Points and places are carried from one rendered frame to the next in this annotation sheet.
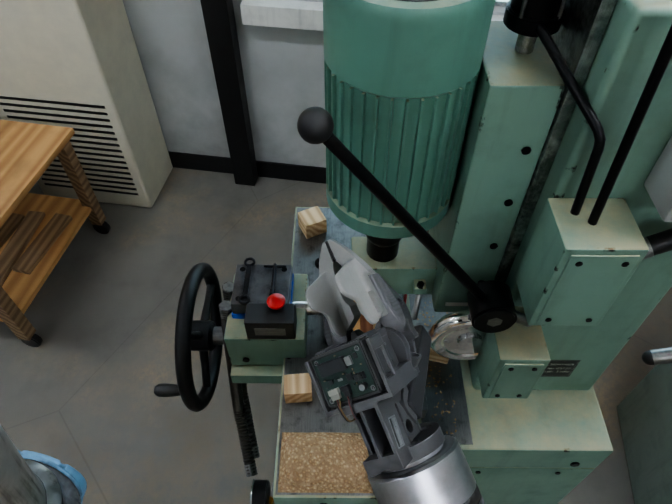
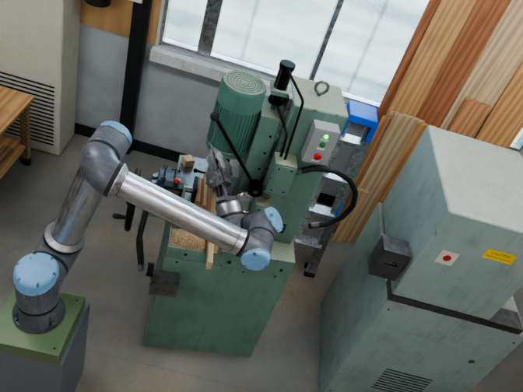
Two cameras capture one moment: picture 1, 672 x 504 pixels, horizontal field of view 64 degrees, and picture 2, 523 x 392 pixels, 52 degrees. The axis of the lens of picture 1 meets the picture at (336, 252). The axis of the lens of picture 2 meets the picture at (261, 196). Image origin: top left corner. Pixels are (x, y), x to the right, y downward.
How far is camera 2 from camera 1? 1.43 m
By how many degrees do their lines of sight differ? 15
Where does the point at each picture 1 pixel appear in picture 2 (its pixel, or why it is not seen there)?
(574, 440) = (281, 257)
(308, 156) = (167, 142)
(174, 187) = (75, 145)
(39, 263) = not seen: outside the picture
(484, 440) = not seen: hidden behind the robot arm
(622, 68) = (292, 117)
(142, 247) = (52, 178)
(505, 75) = (265, 113)
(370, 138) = (226, 124)
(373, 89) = (230, 110)
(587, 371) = (289, 231)
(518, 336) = (263, 201)
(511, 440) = not seen: hidden behind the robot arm
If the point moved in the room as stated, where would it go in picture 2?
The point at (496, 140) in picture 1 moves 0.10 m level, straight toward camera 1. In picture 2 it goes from (261, 131) to (254, 145)
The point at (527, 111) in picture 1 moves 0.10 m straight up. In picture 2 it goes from (271, 124) to (278, 103)
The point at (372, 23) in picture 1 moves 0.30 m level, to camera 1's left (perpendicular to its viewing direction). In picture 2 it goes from (233, 94) to (150, 76)
